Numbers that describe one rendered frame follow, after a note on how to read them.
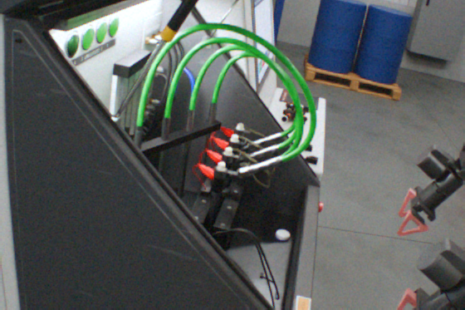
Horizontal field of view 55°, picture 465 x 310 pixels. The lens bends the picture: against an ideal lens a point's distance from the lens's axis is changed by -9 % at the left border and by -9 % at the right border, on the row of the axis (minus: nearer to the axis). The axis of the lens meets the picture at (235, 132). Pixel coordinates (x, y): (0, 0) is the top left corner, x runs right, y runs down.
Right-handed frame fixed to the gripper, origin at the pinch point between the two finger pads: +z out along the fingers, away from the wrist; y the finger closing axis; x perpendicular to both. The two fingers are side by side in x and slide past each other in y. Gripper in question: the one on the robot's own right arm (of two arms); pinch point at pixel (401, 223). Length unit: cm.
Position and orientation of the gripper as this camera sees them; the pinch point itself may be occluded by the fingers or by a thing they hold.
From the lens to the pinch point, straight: 128.6
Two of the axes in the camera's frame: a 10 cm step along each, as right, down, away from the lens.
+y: -3.3, 3.4, -8.8
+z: -5.7, 6.7, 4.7
